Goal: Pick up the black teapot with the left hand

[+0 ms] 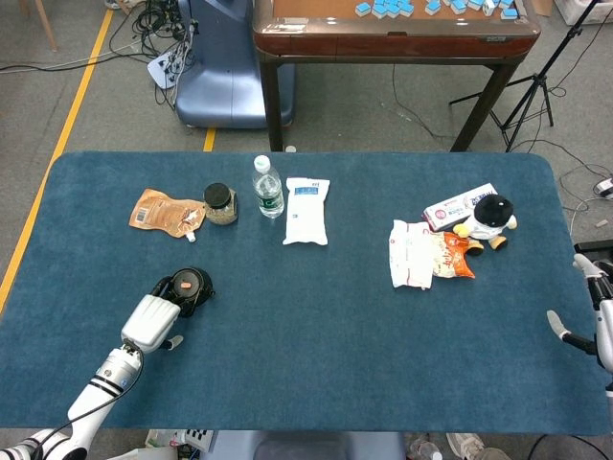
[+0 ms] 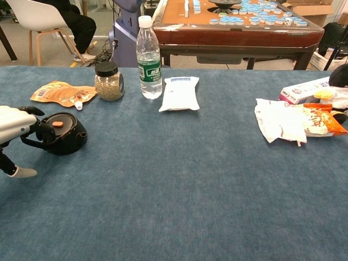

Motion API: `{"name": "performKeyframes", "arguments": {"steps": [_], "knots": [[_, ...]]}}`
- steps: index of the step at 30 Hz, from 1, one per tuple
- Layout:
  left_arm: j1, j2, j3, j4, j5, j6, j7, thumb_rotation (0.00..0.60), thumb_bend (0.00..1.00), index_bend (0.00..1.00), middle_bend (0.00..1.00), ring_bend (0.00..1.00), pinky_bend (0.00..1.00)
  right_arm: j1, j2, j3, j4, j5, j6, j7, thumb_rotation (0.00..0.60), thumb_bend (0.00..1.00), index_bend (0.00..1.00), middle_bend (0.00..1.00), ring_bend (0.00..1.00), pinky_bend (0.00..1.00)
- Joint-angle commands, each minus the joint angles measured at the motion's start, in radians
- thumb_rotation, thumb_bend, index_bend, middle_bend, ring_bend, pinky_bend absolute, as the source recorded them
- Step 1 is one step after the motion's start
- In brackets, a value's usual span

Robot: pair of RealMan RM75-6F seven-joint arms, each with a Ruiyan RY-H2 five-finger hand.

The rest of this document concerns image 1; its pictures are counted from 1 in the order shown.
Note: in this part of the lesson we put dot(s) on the cardboard box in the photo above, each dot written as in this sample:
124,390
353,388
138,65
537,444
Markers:
538,6

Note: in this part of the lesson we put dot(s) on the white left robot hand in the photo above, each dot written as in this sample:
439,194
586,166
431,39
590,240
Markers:
148,321

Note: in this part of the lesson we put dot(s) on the blue mahjong tile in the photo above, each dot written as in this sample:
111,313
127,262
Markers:
431,8
508,13
363,7

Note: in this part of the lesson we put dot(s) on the white chair wooden legs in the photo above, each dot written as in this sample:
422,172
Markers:
45,24

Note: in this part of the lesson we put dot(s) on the white dotted mahjong tile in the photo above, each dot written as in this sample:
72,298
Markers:
489,5

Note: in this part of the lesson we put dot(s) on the white toothpaste box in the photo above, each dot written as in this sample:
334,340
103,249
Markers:
450,208

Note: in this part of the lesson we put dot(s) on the checkerboard calibration sheet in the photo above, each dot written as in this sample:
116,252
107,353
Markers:
198,438

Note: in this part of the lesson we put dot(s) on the black cast iron teapot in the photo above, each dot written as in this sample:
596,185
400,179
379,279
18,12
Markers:
203,287

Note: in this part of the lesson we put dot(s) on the white power strip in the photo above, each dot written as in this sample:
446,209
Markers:
163,69

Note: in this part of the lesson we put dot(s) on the white plastic bag pack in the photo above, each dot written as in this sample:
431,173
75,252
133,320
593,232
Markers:
305,215

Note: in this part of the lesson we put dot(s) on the brown mahjong table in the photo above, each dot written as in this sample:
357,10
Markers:
383,43

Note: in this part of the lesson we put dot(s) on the black tripod stand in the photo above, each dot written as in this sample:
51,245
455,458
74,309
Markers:
529,96

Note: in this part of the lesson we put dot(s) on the orange spout pouch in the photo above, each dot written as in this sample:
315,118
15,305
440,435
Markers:
158,213

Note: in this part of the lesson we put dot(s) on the black white plush penguin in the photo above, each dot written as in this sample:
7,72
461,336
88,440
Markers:
493,211

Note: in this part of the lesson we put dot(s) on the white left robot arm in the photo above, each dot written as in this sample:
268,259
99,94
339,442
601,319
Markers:
91,397

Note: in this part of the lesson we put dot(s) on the white power adapter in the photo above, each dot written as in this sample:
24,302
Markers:
604,188

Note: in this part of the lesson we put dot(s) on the white snack packet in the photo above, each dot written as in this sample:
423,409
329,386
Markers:
409,259

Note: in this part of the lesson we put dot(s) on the grey robot body base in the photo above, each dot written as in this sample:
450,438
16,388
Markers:
306,448

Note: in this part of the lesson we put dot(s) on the orange snack packet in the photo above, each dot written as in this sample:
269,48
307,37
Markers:
452,259

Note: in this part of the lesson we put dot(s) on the clear water bottle green label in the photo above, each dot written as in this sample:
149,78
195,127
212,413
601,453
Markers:
269,191

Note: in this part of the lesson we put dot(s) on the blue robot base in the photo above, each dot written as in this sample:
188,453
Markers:
225,81

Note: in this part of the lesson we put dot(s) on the blue table cloth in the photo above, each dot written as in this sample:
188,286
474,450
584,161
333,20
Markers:
306,335

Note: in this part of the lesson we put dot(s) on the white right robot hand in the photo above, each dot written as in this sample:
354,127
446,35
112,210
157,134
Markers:
606,316

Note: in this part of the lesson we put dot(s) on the small glass jar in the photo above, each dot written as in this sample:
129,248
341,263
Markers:
221,206

